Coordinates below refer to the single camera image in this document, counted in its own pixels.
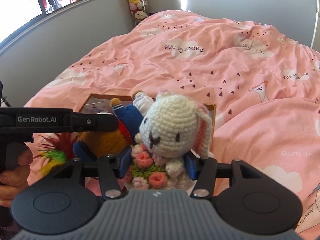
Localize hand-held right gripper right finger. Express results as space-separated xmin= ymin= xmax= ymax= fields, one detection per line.
xmin=184 ymin=152 xmax=262 ymax=198

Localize column of stuffed toys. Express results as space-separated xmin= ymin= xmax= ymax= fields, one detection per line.
xmin=124 ymin=0 xmax=150 ymax=27

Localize red green feather toy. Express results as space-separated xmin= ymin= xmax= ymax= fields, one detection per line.
xmin=32 ymin=133 xmax=79 ymax=178

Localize white crochet rabbit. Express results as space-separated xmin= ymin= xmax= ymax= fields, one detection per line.
xmin=122 ymin=89 xmax=214 ymax=191

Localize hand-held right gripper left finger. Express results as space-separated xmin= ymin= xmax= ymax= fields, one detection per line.
xmin=54 ymin=146 xmax=132 ymax=199

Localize orange plush toy blue outfit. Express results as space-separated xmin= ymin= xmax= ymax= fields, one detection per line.
xmin=72 ymin=91 xmax=154 ymax=162

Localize person's left hand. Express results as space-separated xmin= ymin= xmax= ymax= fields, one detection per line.
xmin=0 ymin=148 xmax=34 ymax=207

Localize orange cardboard box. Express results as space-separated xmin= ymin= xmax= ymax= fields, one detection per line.
xmin=79 ymin=93 xmax=217 ymax=161

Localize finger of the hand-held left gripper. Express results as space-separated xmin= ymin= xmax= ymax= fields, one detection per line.
xmin=64 ymin=112 xmax=119 ymax=132

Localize pink printed duvet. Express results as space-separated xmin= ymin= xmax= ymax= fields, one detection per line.
xmin=24 ymin=11 xmax=320 ymax=233

